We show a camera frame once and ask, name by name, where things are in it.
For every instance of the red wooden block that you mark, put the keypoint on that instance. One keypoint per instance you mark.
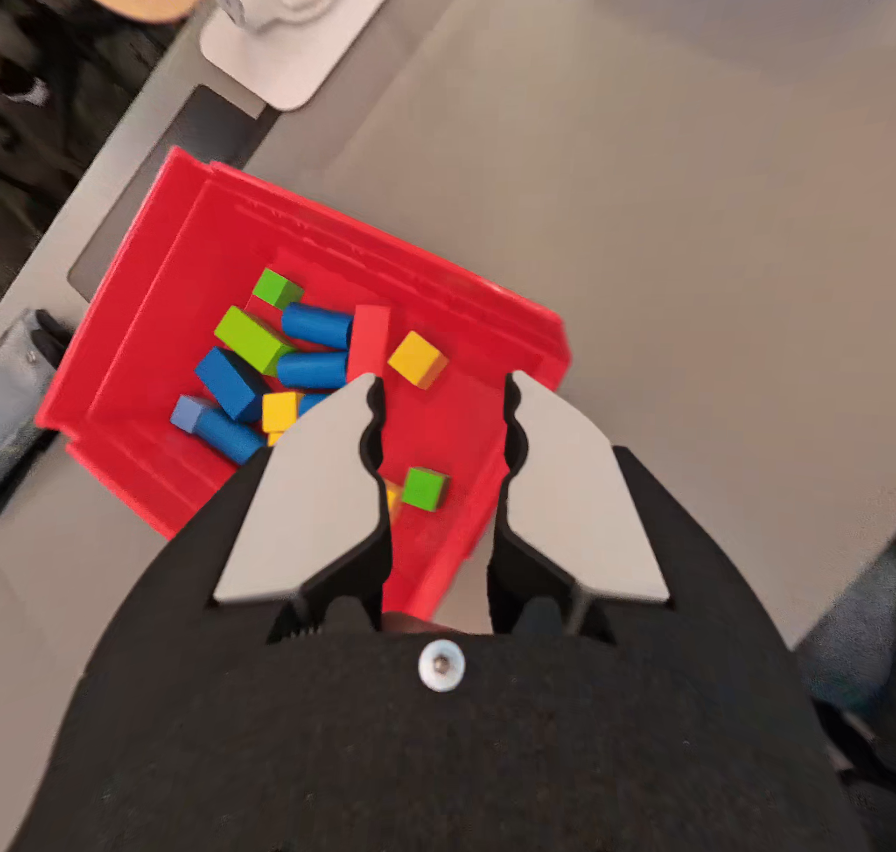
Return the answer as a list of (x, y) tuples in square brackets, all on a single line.
[(368, 344)]

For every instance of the yellow wooden cube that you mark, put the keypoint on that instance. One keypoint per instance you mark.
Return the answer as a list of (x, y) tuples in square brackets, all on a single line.
[(394, 499)]

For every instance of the light blue wooden cube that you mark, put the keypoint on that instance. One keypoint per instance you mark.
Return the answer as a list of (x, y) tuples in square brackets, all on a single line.
[(186, 413)]

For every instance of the red plastic bin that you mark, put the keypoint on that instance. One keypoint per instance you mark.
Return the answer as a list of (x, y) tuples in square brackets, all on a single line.
[(154, 278)]

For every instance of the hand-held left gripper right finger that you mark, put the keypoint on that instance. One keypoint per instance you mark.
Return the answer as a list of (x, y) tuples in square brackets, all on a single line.
[(585, 511)]

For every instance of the small green wooden block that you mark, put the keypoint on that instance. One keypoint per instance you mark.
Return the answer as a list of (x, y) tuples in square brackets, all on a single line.
[(276, 289)]

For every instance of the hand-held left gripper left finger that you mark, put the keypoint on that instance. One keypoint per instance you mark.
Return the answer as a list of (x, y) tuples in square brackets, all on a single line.
[(301, 509)]

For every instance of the grey bag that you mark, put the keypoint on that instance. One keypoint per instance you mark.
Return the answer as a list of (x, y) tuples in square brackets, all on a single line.
[(21, 390)]

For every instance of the long green wooden block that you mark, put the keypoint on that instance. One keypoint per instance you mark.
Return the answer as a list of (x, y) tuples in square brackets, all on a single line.
[(252, 338)]

